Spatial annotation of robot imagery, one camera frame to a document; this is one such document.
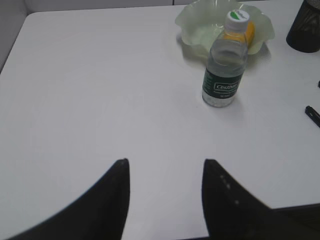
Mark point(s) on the yellow mango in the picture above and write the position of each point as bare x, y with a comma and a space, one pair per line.
247, 37

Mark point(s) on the black marker pen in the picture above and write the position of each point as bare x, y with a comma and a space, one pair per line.
312, 114

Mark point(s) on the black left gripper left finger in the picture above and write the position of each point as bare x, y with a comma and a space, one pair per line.
99, 214

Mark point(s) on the clear water bottle green label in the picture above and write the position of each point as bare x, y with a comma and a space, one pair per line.
226, 61

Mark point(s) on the black mesh pen holder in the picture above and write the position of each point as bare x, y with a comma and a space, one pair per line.
304, 34

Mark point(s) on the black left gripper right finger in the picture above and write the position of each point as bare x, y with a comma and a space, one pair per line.
233, 213

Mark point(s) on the pale green wavy plate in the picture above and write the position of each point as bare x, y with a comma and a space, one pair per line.
203, 20

